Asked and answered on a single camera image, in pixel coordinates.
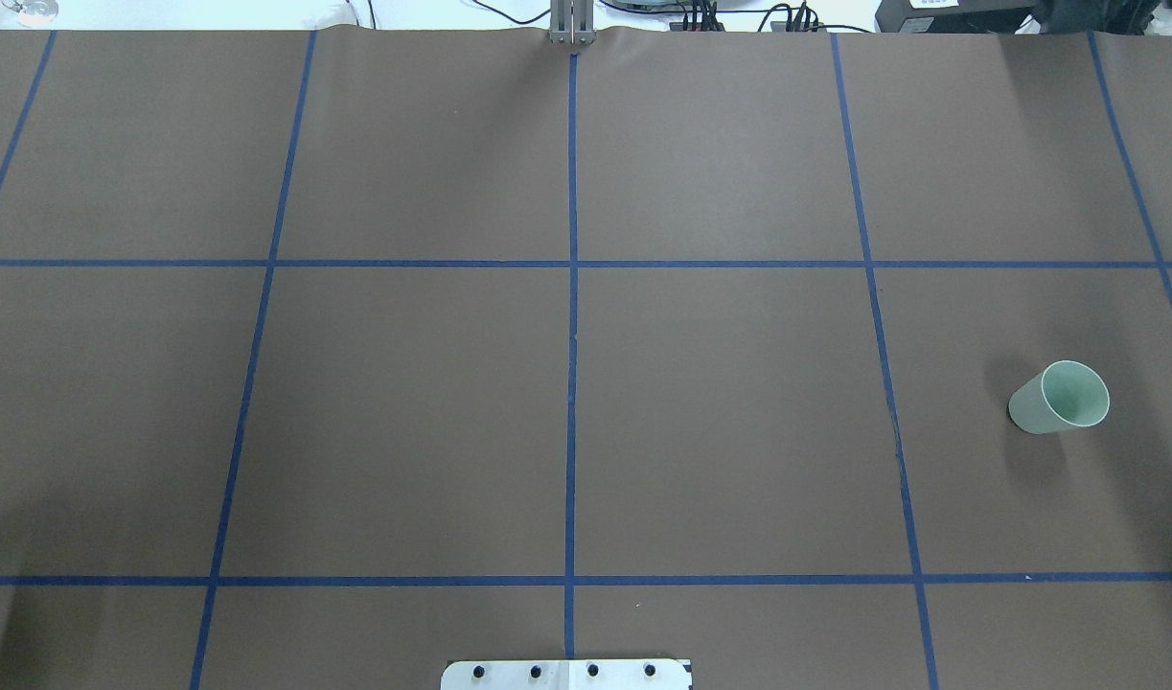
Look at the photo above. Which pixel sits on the light green plastic cup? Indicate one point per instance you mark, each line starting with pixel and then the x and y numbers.
pixel 1066 395

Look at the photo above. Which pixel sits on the aluminium frame post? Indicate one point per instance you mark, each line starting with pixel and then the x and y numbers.
pixel 571 22

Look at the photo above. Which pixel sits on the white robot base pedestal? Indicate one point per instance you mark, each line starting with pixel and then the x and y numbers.
pixel 605 673

